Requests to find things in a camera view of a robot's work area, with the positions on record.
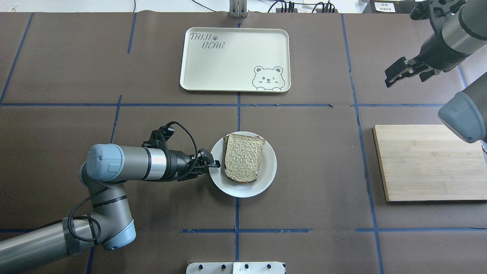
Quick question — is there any aluminium frame post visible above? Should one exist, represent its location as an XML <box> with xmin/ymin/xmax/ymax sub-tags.
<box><xmin>229</xmin><ymin>0</ymin><xmax>248</xmax><ymax>18</ymax></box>

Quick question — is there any cream bear tray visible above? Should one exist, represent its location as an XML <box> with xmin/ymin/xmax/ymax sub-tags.
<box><xmin>180</xmin><ymin>27</ymin><xmax>291</xmax><ymax>92</ymax></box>

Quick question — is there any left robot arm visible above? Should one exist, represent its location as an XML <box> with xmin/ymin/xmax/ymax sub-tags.
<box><xmin>0</xmin><ymin>142</ymin><xmax>221</xmax><ymax>274</ymax></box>

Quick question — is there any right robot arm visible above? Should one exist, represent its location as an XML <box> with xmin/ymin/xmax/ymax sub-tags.
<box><xmin>385</xmin><ymin>0</ymin><xmax>487</xmax><ymax>143</ymax></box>

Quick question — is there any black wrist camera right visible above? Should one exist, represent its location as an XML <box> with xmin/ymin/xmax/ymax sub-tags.
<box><xmin>409</xmin><ymin>0</ymin><xmax>468</xmax><ymax>21</ymax></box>

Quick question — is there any bread slice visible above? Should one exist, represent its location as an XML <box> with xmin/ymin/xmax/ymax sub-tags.
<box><xmin>224</xmin><ymin>133</ymin><xmax>266</xmax><ymax>184</ymax></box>

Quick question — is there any wooden cutting board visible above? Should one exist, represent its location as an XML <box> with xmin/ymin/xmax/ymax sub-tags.
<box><xmin>373</xmin><ymin>125</ymin><xmax>487</xmax><ymax>202</ymax></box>

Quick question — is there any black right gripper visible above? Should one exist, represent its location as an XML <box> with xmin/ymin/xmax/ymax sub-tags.
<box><xmin>384</xmin><ymin>33</ymin><xmax>468</xmax><ymax>88</ymax></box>

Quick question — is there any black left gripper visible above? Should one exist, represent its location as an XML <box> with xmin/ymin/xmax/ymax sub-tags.
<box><xmin>167</xmin><ymin>148</ymin><xmax>221</xmax><ymax>182</ymax></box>

